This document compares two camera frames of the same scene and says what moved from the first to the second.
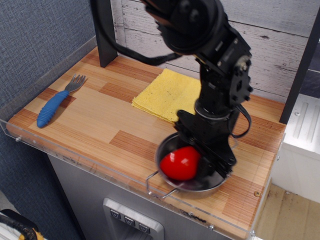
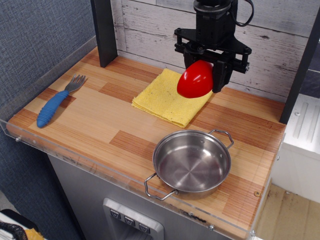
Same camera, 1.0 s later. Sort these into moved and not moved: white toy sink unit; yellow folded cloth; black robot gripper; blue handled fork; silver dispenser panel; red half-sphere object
Moved: black robot gripper; red half-sphere object
Not moved: blue handled fork; white toy sink unit; yellow folded cloth; silver dispenser panel
